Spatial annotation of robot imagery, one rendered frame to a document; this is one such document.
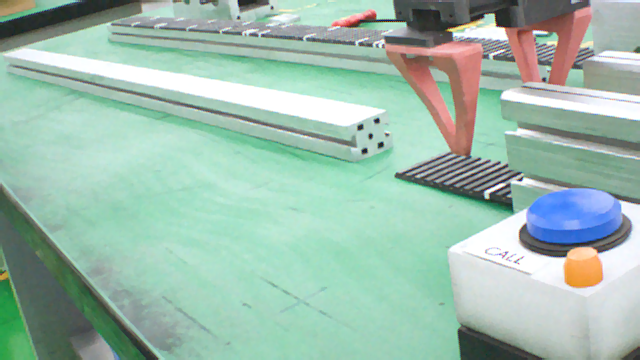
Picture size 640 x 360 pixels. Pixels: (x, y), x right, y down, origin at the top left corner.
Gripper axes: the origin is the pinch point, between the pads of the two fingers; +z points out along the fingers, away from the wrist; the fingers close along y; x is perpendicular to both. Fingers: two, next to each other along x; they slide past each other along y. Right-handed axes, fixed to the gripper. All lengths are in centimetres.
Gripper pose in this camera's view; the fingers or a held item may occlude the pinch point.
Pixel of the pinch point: (503, 123)
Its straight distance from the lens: 60.1
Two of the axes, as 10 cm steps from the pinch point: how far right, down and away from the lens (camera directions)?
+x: -5.6, -1.7, 8.1
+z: 1.8, 9.3, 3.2
